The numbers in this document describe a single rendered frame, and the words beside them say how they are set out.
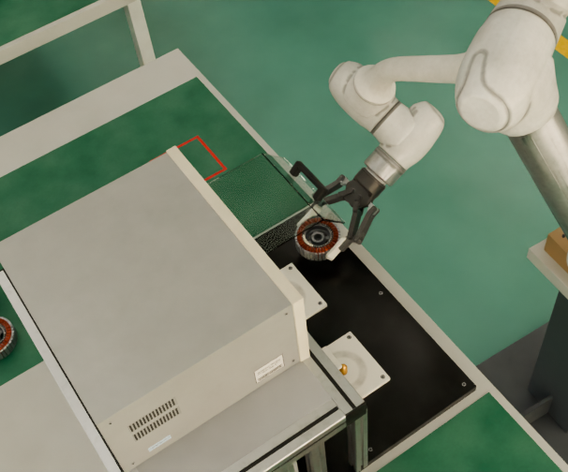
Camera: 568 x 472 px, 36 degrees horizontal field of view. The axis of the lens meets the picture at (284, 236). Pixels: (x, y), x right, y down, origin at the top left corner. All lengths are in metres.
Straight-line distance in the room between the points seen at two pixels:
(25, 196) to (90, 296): 1.00
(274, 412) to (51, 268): 0.47
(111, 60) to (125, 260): 2.47
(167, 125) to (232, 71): 1.27
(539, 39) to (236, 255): 0.63
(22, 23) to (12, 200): 0.75
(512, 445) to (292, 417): 0.58
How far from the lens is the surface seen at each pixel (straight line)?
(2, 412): 2.16
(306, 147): 3.45
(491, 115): 1.52
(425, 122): 2.08
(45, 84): 3.96
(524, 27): 1.57
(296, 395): 1.61
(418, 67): 1.92
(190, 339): 1.45
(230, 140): 2.49
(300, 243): 2.12
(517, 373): 2.90
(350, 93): 2.07
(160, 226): 1.60
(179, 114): 2.58
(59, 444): 2.08
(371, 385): 1.99
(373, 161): 2.09
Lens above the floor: 2.56
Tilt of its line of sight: 53 degrees down
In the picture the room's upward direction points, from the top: 8 degrees counter-clockwise
